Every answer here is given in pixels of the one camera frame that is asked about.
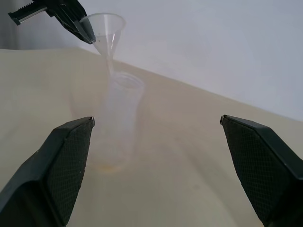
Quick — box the clear plastic bottle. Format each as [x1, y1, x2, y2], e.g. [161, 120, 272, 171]
[97, 71, 146, 175]

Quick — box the clear plastic funnel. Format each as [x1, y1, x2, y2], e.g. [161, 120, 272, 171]
[79, 12, 126, 82]

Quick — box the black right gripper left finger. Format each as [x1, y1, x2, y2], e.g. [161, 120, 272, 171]
[0, 116, 96, 227]

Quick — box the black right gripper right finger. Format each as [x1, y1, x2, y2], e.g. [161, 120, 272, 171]
[219, 114, 303, 227]

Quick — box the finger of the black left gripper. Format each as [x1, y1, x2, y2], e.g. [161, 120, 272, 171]
[46, 0, 93, 45]
[80, 17, 97, 43]

